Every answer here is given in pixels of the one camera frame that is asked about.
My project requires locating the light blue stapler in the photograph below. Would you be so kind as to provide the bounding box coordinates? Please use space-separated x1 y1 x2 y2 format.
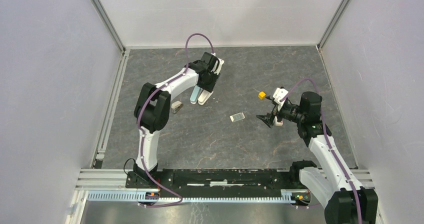
189 85 202 105

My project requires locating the white stapler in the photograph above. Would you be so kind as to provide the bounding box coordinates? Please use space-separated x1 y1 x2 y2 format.
197 90 213 106

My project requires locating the small beige stapler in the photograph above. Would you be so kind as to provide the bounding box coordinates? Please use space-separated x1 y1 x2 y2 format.
170 100 184 114

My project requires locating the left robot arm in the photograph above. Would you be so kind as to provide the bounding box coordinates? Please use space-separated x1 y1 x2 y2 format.
125 52 225 189

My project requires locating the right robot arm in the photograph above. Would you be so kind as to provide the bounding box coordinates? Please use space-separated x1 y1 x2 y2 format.
257 87 379 224

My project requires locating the yellow cube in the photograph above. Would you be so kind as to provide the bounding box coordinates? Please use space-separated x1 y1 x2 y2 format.
258 91 267 100

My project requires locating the staple box grey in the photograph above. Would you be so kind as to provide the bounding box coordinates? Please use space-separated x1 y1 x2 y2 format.
230 112 246 123

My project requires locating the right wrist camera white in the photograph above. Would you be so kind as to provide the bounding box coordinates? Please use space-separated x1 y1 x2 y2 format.
272 87 289 111

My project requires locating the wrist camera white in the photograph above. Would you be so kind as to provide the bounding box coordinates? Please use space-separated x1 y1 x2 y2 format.
212 58 225 75
272 87 289 111

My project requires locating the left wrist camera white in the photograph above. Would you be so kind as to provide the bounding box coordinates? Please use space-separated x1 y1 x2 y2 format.
212 58 225 75

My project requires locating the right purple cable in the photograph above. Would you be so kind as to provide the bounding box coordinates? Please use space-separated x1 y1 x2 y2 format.
281 77 364 224

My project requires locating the white cable tray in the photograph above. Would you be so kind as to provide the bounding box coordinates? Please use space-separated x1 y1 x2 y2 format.
86 190 311 204

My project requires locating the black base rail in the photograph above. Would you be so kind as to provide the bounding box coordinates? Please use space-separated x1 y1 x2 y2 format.
125 169 311 199

